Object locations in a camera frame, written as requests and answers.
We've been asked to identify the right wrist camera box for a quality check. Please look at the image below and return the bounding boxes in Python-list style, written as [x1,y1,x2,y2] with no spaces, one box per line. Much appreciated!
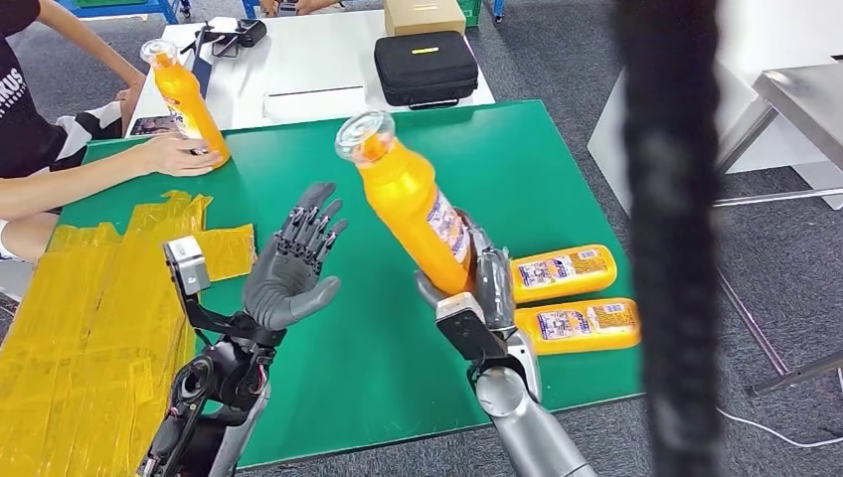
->
[434,292,508,364]

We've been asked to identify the white cabinet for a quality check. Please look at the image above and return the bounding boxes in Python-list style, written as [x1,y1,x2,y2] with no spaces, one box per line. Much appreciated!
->
[586,0,843,219]

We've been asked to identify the white floor cable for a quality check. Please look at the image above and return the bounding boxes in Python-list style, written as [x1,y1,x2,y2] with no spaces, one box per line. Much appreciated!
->
[716,407,843,450]

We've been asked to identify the black carrying case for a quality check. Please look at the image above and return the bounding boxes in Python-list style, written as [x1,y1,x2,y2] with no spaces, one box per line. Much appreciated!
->
[374,31,480,110]

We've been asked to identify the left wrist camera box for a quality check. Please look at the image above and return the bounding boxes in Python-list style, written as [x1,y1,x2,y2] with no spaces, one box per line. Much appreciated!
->
[162,236,212,297]

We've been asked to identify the black handheld device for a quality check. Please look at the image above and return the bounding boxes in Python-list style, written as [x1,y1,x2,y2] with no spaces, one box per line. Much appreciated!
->
[179,18,268,60]

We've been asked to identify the dark blue flat device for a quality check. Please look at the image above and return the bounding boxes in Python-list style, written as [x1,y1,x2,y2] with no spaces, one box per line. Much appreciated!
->
[191,23,216,100]

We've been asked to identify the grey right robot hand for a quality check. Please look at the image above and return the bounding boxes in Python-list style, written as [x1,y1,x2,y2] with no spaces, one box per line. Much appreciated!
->
[415,210,519,339]

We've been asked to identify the person's left hand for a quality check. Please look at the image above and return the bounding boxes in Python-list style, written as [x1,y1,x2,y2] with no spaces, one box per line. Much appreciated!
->
[114,78,147,118]

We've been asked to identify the cardboard box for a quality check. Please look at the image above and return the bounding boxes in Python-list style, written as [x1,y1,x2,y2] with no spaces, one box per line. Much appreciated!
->
[384,0,467,38]

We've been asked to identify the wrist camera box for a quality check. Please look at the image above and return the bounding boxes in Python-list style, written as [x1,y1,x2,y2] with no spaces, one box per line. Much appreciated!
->
[162,236,212,297]
[434,292,508,364]

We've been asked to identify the black hanging cable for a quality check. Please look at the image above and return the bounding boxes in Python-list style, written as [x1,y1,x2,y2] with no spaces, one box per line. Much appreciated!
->
[615,0,723,477]

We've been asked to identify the person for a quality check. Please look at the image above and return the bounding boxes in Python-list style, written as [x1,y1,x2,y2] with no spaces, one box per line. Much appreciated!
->
[0,0,222,264]
[259,0,344,18]

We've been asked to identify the blue metal frame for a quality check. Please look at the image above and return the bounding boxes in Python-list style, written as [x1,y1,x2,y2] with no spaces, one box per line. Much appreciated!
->
[56,0,191,24]

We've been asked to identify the orange detergent bottle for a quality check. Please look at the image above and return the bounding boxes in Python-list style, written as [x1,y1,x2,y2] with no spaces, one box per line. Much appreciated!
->
[334,109,477,296]
[139,38,232,171]
[513,297,643,358]
[510,243,619,305]

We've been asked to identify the metal stand legs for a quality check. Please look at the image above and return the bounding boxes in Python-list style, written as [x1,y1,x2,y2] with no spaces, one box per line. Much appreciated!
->
[714,269,843,397]

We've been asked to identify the steel table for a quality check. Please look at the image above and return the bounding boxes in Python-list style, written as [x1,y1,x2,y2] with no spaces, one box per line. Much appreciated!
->
[711,62,843,209]

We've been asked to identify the person's right hand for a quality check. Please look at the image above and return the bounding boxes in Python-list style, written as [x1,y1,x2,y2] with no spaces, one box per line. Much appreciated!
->
[138,133,222,178]

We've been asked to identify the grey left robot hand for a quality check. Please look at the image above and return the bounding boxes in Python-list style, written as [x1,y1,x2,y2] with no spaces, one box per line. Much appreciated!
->
[242,182,350,333]

